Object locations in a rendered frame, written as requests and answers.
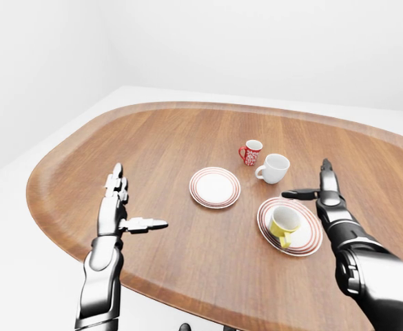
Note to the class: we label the red-ringed white plate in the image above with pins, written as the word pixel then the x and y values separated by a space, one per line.
pixel 215 187
pixel 306 234

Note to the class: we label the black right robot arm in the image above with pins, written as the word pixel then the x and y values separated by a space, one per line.
pixel 363 262

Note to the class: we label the red patterned mug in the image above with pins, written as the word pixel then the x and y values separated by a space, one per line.
pixel 250 152

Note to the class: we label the small dark shape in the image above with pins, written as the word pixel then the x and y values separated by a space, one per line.
pixel 185 327

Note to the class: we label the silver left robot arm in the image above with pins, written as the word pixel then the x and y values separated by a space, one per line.
pixel 99 282

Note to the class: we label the yellow and white mug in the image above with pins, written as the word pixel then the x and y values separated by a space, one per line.
pixel 284 222

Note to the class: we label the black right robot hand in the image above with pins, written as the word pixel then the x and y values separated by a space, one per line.
pixel 329 193

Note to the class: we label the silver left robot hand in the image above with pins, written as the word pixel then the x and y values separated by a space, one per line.
pixel 111 212

